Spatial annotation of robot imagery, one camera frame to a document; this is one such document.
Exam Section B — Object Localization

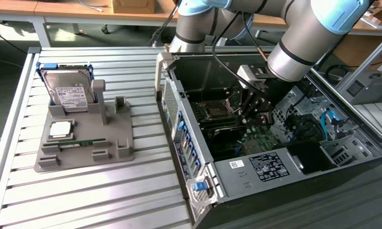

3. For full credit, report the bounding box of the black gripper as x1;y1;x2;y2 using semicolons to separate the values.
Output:
237;77;299;127

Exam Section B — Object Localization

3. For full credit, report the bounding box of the graphics card with black cooler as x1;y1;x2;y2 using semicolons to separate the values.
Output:
205;125;247;150

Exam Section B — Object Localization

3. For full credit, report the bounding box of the metal socket cover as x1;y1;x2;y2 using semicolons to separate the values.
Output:
224;90;243;113

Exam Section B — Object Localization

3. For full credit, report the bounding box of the green motherboard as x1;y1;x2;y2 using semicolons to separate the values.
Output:
191;100;283;160

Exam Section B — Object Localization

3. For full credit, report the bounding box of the CPU socket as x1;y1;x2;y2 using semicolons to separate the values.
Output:
199;101;235;120

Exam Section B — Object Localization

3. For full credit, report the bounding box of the grey chipset heatsink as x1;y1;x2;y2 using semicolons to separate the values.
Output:
243;140;264;155

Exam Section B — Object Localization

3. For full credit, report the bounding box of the black tripod pole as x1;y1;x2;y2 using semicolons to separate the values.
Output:
311;28;351;70

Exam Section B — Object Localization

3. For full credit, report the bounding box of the open grey PC case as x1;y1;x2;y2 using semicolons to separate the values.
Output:
153;49;382;229

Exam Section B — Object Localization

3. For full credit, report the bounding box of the grey equipment box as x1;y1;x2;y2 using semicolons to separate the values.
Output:
335;70;382;105

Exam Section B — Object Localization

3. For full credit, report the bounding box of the grey metal disk bay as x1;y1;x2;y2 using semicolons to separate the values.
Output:
319;135;370;167

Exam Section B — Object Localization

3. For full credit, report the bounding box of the grey power supply unit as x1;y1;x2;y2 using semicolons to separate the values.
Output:
212;146;305;198

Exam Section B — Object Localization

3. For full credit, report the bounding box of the brown cardboard box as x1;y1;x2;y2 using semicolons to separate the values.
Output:
110;0;156;14

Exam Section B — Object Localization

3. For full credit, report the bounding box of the grey plastic parts rack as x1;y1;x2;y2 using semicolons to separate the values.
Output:
33;80;136;173

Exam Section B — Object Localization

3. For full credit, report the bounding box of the green RAM stick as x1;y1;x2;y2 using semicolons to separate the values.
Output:
42;138;106;146

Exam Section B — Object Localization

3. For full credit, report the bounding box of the hard disk in blue caddy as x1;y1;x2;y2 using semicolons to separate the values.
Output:
35;62;97;113

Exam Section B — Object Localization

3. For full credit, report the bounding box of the silver CPU chip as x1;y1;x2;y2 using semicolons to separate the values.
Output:
49;121;73;139

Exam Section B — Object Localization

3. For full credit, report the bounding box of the wooden desk with grey legs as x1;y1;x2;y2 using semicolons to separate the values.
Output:
0;0;179;47

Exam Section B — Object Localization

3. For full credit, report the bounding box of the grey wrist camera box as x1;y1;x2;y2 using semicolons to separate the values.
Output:
236;64;272;93

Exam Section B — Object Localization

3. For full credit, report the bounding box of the light blue SATA wire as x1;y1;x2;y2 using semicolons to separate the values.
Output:
320;108;340;141

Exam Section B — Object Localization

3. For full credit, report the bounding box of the black cable coil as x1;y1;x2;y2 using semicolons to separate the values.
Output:
324;64;354;83

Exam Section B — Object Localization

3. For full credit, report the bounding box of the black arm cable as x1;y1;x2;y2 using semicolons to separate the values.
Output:
211;10;268;94

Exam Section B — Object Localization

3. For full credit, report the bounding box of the aluminium profile frame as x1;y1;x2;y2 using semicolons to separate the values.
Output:
352;40;382;74

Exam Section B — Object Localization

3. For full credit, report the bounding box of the white cable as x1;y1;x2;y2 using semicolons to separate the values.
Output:
77;0;110;11

